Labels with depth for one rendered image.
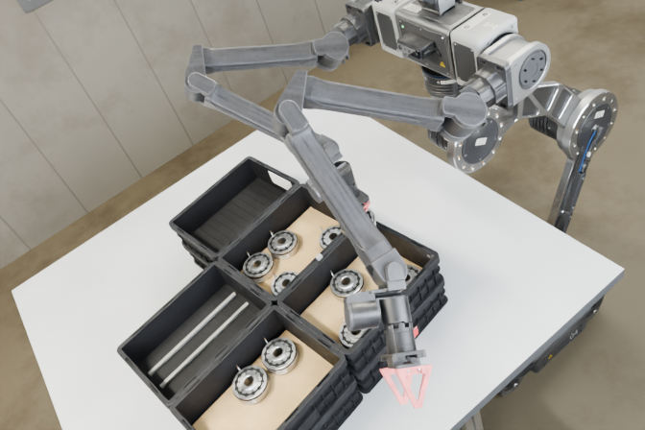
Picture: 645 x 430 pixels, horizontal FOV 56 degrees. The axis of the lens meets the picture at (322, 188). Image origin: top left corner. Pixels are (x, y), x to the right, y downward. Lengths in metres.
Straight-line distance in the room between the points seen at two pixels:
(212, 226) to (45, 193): 1.93
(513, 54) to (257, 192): 1.20
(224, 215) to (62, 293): 0.73
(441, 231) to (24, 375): 2.28
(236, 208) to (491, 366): 1.06
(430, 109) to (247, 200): 1.12
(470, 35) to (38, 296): 1.94
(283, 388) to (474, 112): 0.91
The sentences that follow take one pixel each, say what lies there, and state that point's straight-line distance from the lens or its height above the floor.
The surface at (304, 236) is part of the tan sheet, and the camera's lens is 2.07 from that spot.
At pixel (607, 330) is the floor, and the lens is 2.72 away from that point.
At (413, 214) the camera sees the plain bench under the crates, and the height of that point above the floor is 0.70.
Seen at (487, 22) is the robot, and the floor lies 1.53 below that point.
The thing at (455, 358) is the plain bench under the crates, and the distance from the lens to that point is 1.85.
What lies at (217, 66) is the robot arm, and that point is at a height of 1.54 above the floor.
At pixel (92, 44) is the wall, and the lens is 3.76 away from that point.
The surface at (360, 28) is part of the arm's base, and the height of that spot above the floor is 1.46.
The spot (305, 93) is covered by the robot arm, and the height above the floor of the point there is 1.60.
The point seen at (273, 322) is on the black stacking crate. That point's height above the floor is 0.89.
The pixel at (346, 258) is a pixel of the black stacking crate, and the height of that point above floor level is 0.86.
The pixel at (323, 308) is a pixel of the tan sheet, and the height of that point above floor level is 0.83.
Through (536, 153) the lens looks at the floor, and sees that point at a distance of 3.40.
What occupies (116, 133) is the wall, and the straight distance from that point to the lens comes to 3.98.
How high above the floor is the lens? 2.30
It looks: 42 degrees down
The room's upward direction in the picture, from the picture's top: 21 degrees counter-clockwise
